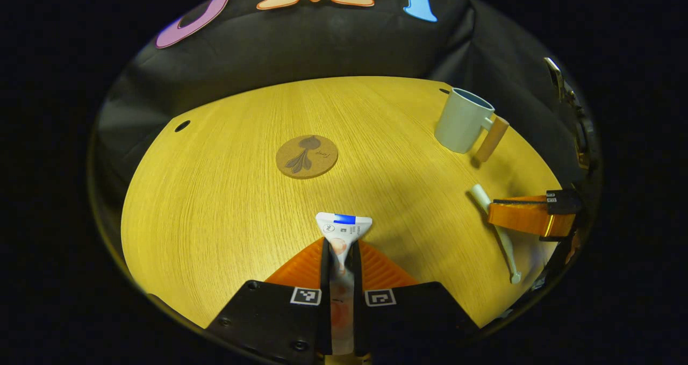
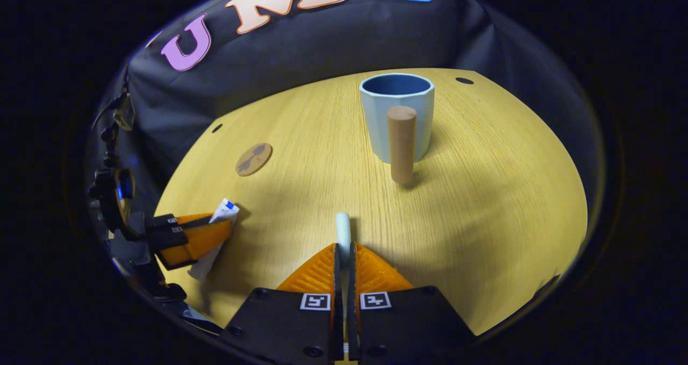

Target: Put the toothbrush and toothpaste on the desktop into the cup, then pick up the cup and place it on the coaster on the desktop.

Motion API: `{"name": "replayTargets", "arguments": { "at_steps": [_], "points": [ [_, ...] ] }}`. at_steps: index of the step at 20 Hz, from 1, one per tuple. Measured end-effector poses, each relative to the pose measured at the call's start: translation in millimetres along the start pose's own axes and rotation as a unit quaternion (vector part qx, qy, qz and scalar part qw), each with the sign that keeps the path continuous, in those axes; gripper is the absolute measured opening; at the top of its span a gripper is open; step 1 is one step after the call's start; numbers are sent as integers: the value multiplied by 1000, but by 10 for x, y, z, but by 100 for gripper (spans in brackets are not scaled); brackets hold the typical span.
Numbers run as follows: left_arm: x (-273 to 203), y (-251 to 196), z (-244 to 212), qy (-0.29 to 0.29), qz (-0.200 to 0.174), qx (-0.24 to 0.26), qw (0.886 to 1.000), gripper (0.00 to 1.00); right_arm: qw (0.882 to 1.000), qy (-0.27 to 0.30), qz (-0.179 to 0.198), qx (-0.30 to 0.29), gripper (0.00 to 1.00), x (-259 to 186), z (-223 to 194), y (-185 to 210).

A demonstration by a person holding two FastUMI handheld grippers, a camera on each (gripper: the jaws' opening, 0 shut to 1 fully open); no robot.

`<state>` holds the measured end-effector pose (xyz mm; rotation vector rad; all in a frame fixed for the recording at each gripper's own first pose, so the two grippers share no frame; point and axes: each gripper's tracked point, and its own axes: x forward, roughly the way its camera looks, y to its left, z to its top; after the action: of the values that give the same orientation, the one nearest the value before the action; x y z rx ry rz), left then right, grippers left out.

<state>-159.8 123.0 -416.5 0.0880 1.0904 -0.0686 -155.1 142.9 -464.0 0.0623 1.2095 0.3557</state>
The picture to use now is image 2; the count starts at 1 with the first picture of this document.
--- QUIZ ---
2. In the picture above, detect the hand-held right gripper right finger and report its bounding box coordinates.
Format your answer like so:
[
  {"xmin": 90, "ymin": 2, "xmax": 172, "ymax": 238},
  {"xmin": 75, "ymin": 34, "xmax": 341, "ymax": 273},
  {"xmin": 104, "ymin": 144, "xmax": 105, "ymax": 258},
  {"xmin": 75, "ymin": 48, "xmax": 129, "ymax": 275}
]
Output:
[{"xmin": 347, "ymin": 241, "xmax": 476, "ymax": 365}]

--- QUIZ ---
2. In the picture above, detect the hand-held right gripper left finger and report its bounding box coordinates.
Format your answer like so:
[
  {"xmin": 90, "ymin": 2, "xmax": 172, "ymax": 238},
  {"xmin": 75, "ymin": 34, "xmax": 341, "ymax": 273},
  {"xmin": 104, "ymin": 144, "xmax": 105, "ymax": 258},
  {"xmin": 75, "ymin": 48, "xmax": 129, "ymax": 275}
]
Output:
[{"xmin": 220, "ymin": 242, "xmax": 345, "ymax": 365}]

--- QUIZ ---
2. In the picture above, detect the white toothpaste tube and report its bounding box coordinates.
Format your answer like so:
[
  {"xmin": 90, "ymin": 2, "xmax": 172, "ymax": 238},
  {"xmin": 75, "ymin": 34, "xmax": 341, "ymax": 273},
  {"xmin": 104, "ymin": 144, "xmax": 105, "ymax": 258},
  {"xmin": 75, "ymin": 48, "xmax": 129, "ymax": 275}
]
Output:
[{"xmin": 187, "ymin": 198, "xmax": 241, "ymax": 281}]

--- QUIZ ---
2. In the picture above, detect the round brown coaster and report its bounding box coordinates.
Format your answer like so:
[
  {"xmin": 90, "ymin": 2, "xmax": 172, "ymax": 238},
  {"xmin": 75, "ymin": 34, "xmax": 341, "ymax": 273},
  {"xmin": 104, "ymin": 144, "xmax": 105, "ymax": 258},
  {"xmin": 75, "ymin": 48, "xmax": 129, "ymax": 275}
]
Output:
[{"xmin": 235, "ymin": 142, "xmax": 274, "ymax": 177}]

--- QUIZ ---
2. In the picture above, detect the pale toothbrush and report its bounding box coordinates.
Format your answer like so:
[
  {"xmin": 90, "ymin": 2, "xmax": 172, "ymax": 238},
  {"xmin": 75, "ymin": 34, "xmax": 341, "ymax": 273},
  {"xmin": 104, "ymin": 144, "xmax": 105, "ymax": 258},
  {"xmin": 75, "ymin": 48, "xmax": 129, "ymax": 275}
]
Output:
[{"xmin": 335, "ymin": 212, "xmax": 352, "ymax": 263}]

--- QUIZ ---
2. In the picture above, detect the pale blue cup wooden handle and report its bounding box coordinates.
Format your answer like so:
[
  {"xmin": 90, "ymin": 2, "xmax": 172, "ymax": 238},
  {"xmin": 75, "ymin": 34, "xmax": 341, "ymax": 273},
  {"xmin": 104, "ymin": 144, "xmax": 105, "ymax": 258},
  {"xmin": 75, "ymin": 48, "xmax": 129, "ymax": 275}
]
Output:
[{"xmin": 359, "ymin": 73, "xmax": 435, "ymax": 186}]

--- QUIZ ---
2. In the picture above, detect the black backdrop cloth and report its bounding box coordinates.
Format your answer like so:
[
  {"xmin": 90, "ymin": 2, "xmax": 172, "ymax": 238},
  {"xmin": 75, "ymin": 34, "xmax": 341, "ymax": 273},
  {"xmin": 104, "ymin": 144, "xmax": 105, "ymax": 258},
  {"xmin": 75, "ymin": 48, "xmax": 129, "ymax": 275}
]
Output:
[{"xmin": 86, "ymin": 0, "xmax": 603, "ymax": 231}]

